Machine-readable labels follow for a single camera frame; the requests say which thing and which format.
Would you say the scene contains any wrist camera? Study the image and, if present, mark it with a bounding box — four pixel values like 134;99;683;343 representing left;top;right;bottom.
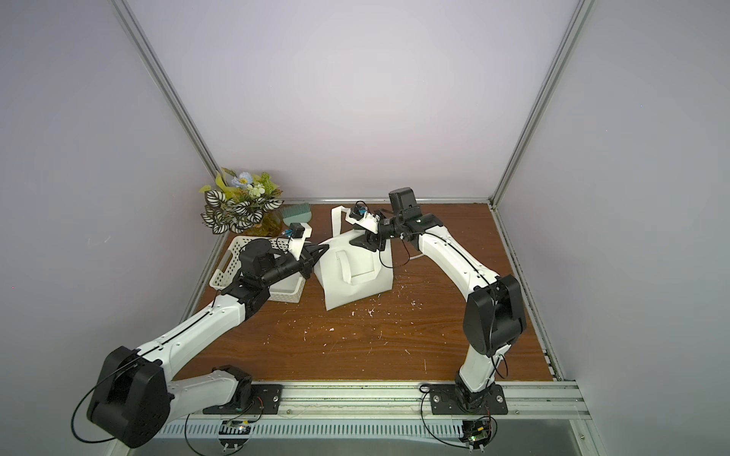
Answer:
286;222;312;260
345;201;380;234

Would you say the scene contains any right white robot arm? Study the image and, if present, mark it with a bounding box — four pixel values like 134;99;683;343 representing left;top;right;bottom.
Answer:
345;187;527;410

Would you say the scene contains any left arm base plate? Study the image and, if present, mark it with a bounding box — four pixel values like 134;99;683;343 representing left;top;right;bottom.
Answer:
203;383;283;415

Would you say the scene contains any right circuit board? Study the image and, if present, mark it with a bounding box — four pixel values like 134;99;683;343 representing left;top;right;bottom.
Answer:
460;416;497;451

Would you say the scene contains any left circuit board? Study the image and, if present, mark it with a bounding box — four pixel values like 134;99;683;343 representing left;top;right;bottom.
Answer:
218;420;252;455

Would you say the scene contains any white perforated plastic basket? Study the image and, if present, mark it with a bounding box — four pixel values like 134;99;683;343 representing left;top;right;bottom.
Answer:
208;236;305;303

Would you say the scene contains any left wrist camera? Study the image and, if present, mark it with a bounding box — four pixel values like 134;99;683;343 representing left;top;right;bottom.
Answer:
286;222;312;260

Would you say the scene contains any circuit board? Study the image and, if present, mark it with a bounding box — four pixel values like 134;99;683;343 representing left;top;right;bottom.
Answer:
460;416;497;451
218;420;252;455

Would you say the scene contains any aluminium mounting rail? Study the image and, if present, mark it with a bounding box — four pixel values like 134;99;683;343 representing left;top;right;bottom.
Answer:
155;382;590;440

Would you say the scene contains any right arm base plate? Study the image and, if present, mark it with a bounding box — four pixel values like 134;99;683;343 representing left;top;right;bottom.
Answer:
426;383;509;416

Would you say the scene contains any white insulated delivery bag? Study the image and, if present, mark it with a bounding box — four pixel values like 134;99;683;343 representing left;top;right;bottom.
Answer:
314;206;394;311

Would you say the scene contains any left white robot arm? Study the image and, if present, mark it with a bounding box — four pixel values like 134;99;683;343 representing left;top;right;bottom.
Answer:
87;239;329;448

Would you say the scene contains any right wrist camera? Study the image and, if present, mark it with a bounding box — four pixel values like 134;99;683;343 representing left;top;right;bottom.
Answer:
345;201;380;234

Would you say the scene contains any artificial plant with striped leaves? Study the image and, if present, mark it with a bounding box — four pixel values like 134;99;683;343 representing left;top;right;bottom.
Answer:
199;168;284;238

